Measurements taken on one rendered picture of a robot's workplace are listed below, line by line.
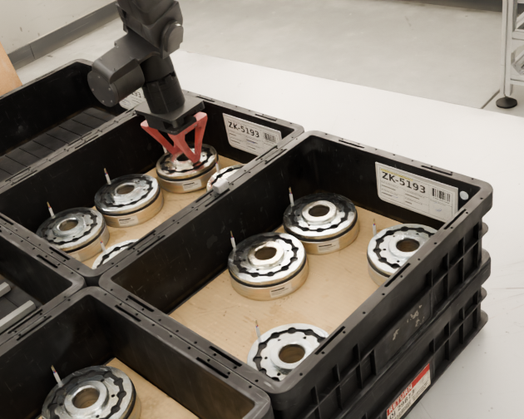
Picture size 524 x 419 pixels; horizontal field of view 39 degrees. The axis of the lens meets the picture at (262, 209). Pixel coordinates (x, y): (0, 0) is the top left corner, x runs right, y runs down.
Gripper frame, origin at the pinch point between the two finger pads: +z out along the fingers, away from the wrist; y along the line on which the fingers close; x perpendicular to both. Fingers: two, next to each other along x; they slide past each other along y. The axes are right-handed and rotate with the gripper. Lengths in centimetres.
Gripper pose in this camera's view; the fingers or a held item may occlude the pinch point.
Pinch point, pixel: (185, 153)
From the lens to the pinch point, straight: 119.1
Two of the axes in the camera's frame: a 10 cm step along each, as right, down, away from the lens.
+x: 6.7, -5.6, 4.8
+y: 7.0, 2.7, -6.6
